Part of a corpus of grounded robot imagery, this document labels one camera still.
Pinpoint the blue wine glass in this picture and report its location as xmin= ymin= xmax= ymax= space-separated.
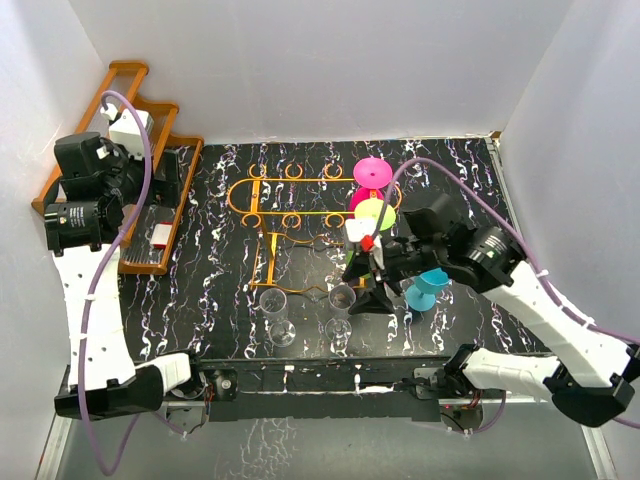
xmin=405 ymin=268 xmax=450 ymax=312

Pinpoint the pink wine glass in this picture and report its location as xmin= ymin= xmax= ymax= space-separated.
xmin=349 ymin=157 xmax=393 ymax=212

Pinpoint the clear wine glass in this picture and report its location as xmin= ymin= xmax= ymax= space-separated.
xmin=324 ymin=284 xmax=356 ymax=352
xmin=259 ymin=288 xmax=296 ymax=348

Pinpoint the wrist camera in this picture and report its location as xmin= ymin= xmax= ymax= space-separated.
xmin=343 ymin=217 xmax=384 ymax=270
xmin=100 ymin=103 xmax=144 ymax=160

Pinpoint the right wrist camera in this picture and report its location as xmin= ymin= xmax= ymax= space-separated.
xmin=343 ymin=217 xmax=384 ymax=270

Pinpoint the red white eraser block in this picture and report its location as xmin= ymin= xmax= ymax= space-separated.
xmin=150 ymin=223 xmax=172 ymax=249

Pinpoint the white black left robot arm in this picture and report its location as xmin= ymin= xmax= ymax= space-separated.
xmin=44 ymin=132 xmax=207 ymax=420

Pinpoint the gold wire wine glass rack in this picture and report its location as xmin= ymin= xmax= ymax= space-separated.
xmin=226 ymin=163 xmax=356 ymax=294

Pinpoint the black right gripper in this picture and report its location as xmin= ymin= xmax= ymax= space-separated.
xmin=342 ymin=237 xmax=445 ymax=313

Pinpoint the orange wooden shelf rack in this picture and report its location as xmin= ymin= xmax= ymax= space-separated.
xmin=31 ymin=60 xmax=204 ymax=275

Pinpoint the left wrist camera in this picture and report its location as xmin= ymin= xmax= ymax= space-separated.
xmin=100 ymin=103 xmax=144 ymax=160

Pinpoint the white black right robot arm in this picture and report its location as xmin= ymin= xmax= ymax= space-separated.
xmin=342 ymin=195 xmax=639 ymax=427

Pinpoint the green wine glass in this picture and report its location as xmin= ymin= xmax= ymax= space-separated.
xmin=343 ymin=198 xmax=397 ymax=283

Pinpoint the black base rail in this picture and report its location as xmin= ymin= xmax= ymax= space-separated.
xmin=149 ymin=355 xmax=506 ymax=424

